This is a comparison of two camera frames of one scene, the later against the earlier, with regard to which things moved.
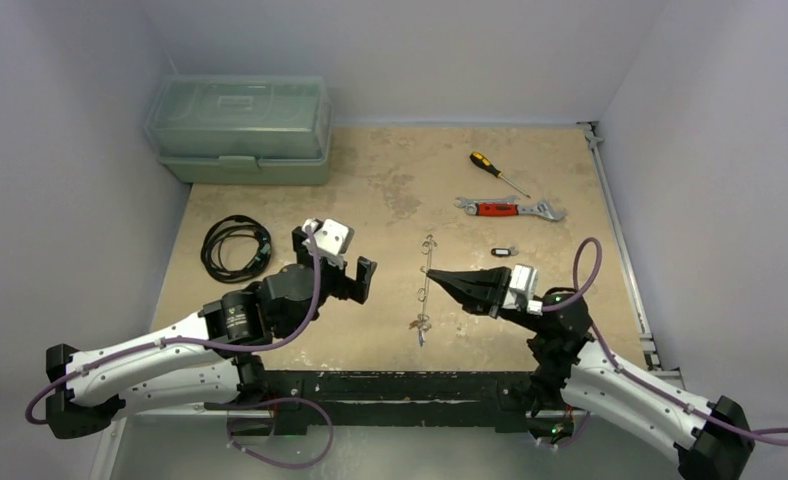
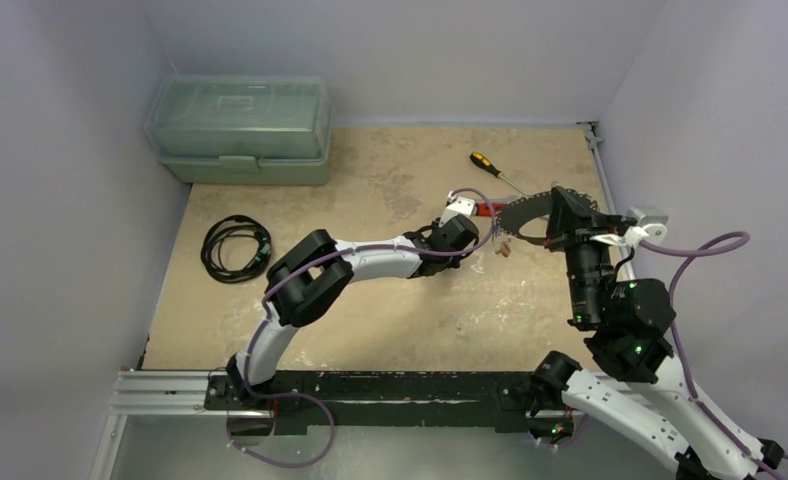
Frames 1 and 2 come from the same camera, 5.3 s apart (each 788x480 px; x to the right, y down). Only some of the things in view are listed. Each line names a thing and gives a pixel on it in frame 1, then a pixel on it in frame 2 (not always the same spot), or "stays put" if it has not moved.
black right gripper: [497, 293] -> [581, 237]
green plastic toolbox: [242, 129] stays put
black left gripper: [347, 286] -> [454, 262]
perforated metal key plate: [424, 321] -> [510, 219]
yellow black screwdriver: [484, 162] stays put
